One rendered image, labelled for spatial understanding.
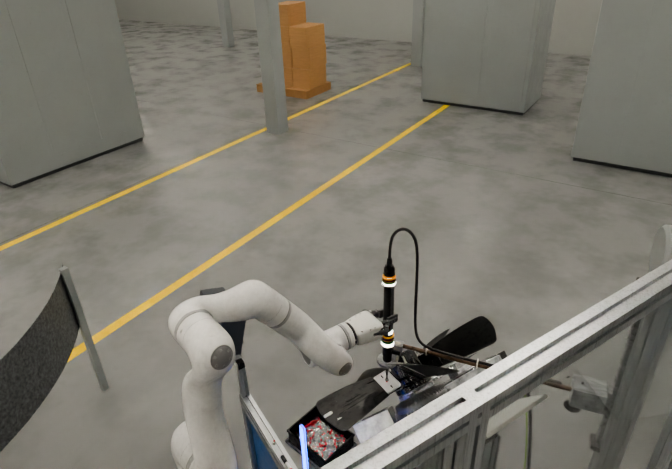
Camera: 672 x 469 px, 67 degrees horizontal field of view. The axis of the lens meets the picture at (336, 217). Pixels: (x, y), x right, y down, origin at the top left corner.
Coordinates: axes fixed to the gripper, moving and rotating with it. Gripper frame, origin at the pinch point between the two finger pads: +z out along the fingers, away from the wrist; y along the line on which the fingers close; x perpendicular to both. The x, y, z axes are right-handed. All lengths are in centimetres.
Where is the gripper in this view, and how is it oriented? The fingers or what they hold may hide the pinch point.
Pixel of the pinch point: (388, 315)
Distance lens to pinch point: 172.5
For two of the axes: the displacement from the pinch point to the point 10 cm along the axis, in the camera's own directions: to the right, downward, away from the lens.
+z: 8.4, -2.9, 4.6
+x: -0.4, -8.7, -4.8
